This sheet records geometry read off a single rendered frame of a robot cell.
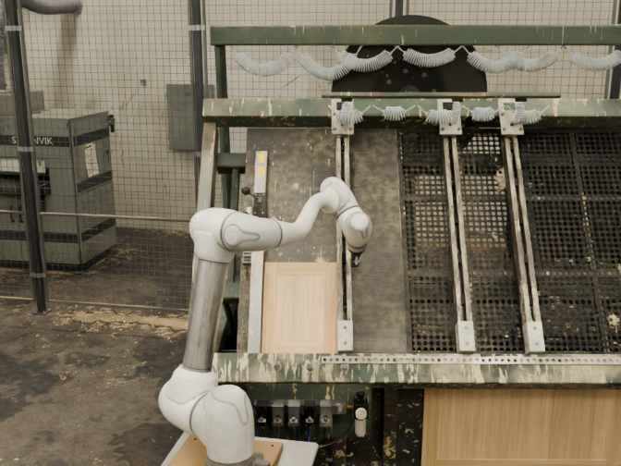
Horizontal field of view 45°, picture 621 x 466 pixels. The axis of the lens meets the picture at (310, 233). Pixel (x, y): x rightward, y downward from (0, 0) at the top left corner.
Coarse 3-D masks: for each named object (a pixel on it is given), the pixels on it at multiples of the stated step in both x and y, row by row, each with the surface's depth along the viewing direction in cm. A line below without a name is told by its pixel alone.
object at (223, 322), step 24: (576, 336) 370; (600, 336) 370; (384, 408) 322; (408, 408) 329; (384, 432) 325; (408, 432) 332; (336, 456) 329; (360, 456) 335; (384, 456) 328; (408, 456) 335
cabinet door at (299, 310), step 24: (264, 264) 321; (288, 264) 320; (312, 264) 320; (264, 288) 316; (288, 288) 316; (312, 288) 316; (336, 288) 316; (264, 312) 312; (288, 312) 312; (312, 312) 312; (336, 312) 311; (264, 336) 307; (288, 336) 308; (312, 336) 307; (336, 336) 307
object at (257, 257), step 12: (264, 168) 338; (264, 180) 335; (264, 216) 328; (252, 252) 321; (252, 264) 318; (252, 276) 316; (252, 288) 314; (252, 300) 312; (252, 312) 309; (252, 324) 307; (252, 336) 305; (252, 348) 303
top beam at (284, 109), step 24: (216, 120) 346; (240, 120) 346; (264, 120) 346; (288, 120) 346; (312, 120) 346; (360, 120) 346; (384, 120) 346; (408, 120) 345; (528, 120) 345; (552, 120) 345; (576, 120) 345; (600, 120) 344
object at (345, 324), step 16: (336, 128) 339; (352, 128) 339; (336, 144) 339; (336, 160) 336; (336, 176) 332; (336, 224) 323; (336, 240) 322; (336, 256) 320; (352, 336) 301; (352, 352) 302
